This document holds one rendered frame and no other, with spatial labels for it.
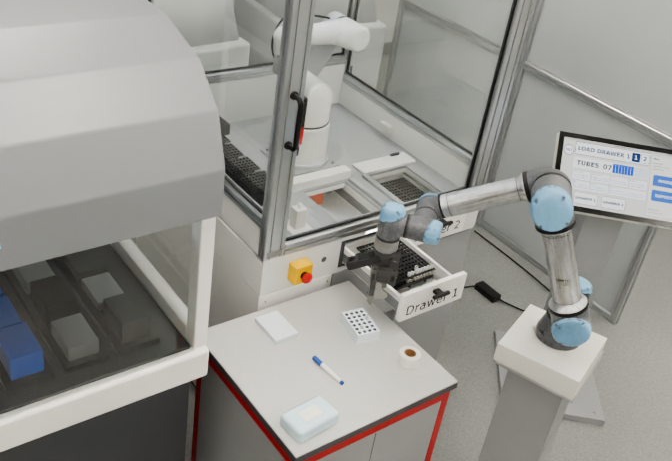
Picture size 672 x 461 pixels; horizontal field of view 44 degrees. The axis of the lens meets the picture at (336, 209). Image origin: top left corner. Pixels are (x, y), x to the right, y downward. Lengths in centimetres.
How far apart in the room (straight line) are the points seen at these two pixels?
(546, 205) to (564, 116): 207
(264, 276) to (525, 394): 97
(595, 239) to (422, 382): 123
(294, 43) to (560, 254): 98
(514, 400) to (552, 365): 28
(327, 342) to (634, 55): 216
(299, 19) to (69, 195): 83
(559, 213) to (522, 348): 57
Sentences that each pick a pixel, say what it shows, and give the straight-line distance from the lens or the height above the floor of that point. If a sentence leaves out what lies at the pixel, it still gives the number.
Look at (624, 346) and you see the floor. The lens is 441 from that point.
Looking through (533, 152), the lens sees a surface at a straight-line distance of 460.
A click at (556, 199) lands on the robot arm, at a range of 238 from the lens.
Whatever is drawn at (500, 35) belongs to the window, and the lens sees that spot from 297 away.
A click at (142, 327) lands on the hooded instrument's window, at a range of 226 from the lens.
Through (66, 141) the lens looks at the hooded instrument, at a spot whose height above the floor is 163.
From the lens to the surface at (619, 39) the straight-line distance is 418.
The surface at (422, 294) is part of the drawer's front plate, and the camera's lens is 275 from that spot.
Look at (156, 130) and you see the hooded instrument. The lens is 198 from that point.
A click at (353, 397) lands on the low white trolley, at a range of 255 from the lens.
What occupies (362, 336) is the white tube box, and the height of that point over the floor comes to 79.
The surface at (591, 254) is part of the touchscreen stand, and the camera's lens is 362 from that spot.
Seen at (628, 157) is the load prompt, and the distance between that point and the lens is 347.
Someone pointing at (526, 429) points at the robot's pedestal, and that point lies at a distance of 302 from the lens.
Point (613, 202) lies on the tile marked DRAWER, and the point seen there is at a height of 101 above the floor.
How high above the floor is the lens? 253
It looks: 32 degrees down
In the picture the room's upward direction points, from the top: 9 degrees clockwise
